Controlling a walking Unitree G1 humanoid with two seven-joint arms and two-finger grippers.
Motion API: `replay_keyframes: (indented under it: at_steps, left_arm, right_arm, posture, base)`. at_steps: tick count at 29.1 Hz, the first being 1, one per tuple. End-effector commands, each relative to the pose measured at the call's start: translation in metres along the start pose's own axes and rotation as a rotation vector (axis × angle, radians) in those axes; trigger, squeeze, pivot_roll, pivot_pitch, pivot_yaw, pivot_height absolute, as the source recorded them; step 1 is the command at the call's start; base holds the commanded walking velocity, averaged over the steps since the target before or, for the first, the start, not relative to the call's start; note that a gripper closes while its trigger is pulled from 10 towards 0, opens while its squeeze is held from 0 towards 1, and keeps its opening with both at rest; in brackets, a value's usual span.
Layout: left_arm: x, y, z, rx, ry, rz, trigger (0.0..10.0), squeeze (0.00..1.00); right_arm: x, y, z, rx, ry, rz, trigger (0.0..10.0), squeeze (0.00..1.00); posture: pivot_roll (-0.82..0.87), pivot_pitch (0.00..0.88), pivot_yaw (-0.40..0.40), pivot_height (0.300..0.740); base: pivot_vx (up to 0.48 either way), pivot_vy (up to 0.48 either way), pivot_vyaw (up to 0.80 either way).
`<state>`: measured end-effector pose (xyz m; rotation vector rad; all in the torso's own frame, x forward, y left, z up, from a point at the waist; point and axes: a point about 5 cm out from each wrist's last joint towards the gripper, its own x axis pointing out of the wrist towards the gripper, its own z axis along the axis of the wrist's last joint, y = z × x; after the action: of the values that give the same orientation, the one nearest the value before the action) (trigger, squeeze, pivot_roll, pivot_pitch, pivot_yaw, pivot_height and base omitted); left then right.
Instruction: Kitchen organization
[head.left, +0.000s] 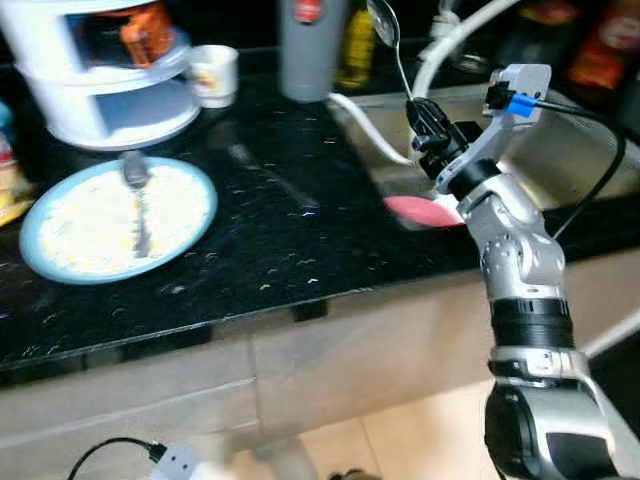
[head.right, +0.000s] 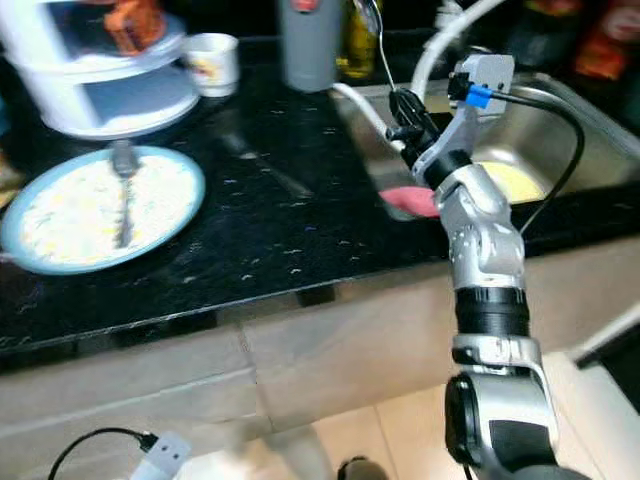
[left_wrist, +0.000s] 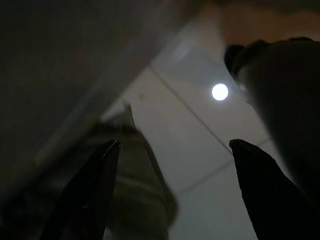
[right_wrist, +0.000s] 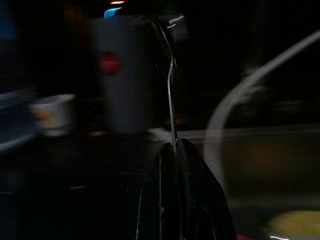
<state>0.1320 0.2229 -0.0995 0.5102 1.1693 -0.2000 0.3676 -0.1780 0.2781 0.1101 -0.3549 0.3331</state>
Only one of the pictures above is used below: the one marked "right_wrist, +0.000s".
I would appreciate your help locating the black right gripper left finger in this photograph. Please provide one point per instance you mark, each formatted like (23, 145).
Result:
(165, 195)

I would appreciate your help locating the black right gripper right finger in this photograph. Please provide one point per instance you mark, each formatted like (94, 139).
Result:
(200, 200)

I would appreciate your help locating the yellow dish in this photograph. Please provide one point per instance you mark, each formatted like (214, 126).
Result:
(295, 222)

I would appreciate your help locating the grey flask with red logo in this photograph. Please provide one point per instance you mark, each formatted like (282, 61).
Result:
(125, 95)

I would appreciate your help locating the white printed paper cup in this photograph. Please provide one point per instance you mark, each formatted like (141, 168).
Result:
(53, 115)

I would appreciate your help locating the white round two-tier rack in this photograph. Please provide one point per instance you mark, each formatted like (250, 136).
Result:
(15, 130)

